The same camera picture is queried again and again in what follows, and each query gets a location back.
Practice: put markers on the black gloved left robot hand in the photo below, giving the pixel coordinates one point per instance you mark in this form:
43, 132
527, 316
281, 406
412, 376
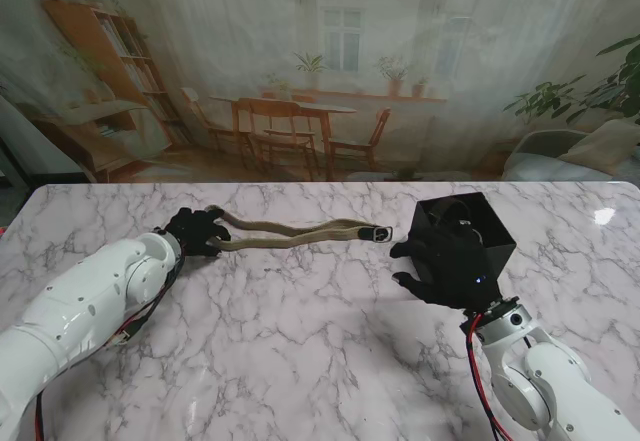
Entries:
197, 231

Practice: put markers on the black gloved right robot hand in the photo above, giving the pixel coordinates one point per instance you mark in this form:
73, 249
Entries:
450, 271

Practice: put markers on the black woven belt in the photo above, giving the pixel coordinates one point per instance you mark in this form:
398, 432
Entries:
445, 211

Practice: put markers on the black square storage box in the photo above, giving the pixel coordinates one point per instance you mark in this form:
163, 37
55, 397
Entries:
495, 231

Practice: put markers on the beige braided belt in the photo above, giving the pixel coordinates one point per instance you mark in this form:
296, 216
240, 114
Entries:
300, 233

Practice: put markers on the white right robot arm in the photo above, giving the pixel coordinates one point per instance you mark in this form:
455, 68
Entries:
540, 376

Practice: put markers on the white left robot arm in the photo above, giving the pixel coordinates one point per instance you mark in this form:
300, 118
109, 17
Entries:
75, 306

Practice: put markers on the printed room scene backdrop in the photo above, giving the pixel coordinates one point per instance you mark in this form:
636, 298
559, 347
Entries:
320, 61

